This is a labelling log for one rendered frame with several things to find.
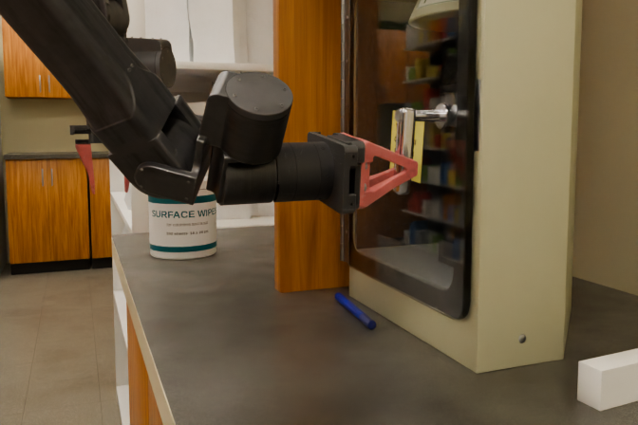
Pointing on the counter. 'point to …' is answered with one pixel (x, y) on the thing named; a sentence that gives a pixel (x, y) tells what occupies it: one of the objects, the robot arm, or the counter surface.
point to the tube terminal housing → (513, 166)
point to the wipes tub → (183, 227)
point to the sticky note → (414, 144)
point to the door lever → (407, 117)
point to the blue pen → (355, 310)
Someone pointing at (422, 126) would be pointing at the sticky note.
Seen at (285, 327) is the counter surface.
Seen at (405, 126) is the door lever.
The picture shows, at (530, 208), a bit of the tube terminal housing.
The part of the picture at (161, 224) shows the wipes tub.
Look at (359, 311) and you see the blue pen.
